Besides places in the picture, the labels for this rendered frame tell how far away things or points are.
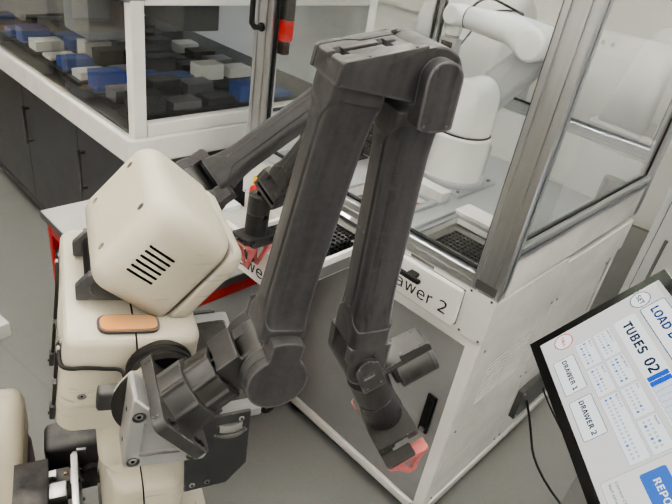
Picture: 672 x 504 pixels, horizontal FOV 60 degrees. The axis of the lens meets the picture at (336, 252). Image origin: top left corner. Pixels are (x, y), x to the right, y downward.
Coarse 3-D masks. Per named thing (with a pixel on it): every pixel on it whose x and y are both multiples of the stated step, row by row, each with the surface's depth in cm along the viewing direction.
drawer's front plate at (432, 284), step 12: (408, 264) 158; (420, 264) 157; (420, 276) 156; (432, 276) 153; (396, 288) 164; (420, 288) 157; (432, 288) 154; (444, 288) 151; (456, 288) 149; (420, 300) 159; (432, 300) 155; (444, 300) 152; (456, 300) 150; (432, 312) 157; (444, 312) 154; (456, 312) 152
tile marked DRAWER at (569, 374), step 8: (560, 360) 118; (568, 360) 117; (576, 360) 116; (560, 368) 117; (568, 368) 116; (576, 368) 114; (560, 376) 116; (568, 376) 114; (576, 376) 113; (560, 384) 114; (568, 384) 113; (576, 384) 112; (584, 384) 110; (568, 392) 112
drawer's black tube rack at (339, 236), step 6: (276, 228) 168; (336, 228) 173; (342, 228) 173; (336, 234) 170; (342, 234) 170; (348, 234) 171; (354, 234) 171; (336, 240) 167; (342, 240) 167; (348, 240) 168; (330, 246) 163; (336, 246) 170; (342, 246) 170; (348, 246) 171; (330, 252) 167; (336, 252) 167
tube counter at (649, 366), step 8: (648, 360) 104; (656, 360) 103; (664, 360) 102; (640, 368) 104; (648, 368) 103; (656, 368) 102; (664, 368) 101; (648, 376) 102; (656, 376) 101; (664, 376) 100; (648, 384) 101; (656, 384) 100; (664, 384) 99; (656, 392) 99; (664, 392) 98; (664, 400) 97; (664, 408) 96
